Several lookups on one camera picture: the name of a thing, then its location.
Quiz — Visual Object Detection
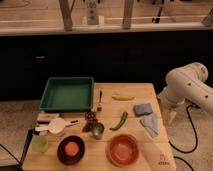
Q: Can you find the orange fruit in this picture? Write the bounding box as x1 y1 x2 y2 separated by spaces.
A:
65 142 79 156

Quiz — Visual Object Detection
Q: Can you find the black bowl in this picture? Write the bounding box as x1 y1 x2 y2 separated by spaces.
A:
57 136 85 165

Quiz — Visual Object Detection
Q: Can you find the yellow banana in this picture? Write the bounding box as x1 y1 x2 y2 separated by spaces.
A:
112 94 134 101

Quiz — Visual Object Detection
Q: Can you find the green plastic tray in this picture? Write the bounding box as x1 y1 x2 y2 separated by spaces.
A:
40 77 94 112

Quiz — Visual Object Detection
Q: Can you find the green chili pepper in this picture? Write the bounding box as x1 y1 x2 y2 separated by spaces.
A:
110 112 128 131

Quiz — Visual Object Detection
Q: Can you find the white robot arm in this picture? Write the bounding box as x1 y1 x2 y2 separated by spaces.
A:
157 62 213 126

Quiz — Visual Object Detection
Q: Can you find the blue cloth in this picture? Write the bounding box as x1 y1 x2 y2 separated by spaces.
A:
140 113 158 138

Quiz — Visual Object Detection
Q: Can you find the white measuring scoop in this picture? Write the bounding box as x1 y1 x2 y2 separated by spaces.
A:
35 118 70 135

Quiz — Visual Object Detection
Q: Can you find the green cup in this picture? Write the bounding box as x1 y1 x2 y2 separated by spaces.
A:
31 135 48 153

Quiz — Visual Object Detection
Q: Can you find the red bowl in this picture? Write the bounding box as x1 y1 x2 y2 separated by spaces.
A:
106 134 139 167

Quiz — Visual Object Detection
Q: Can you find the fork with dark handle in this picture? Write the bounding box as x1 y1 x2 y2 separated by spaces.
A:
97 90 103 112

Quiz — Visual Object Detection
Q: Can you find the small metal cup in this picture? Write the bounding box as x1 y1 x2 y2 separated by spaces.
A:
92 123 104 139

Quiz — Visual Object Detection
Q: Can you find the black power cable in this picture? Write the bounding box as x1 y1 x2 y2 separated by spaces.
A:
167 104 200 171

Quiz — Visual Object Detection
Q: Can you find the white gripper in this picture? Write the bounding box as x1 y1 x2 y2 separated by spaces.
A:
157 87 183 126

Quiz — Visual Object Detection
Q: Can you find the brown grape bunch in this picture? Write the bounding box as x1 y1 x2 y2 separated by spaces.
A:
82 111 98 132

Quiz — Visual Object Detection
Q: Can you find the blue sponge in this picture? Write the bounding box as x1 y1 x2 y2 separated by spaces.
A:
133 103 153 116

